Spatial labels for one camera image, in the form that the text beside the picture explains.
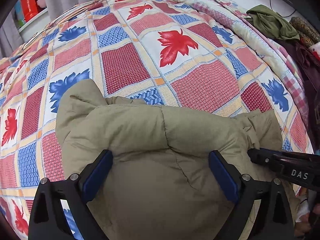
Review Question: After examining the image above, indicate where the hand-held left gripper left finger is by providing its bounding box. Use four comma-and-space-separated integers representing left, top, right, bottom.
28, 149, 114, 240

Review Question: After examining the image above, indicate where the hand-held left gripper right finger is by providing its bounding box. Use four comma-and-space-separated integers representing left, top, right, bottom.
209, 150, 294, 240

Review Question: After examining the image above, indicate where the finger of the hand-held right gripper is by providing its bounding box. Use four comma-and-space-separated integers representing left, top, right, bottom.
247, 148, 285, 173

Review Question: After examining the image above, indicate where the khaki padded jacket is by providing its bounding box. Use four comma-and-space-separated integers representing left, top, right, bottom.
55, 79, 300, 240

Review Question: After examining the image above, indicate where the dark maroon cloth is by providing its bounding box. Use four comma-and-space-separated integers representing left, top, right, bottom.
277, 38, 320, 153

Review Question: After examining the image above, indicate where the leaf print checked bedsheet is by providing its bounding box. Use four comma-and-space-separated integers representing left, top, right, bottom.
0, 0, 314, 240

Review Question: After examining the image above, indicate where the brown patterned cloth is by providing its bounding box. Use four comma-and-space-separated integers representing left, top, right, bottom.
289, 16, 320, 47

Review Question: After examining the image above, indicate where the olive green cloth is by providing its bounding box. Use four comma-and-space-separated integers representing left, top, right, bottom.
246, 4, 300, 41

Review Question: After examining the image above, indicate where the pink plaid quilt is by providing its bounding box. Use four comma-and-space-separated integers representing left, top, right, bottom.
162, 0, 307, 111

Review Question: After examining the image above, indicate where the white shelf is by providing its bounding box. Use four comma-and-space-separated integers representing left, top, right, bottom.
17, 6, 49, 41

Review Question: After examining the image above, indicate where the red box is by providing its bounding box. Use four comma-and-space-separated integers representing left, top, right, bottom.
20, 0, 42, 22

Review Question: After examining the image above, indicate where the black cable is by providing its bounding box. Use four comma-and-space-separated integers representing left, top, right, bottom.
268, 0, 297, 18

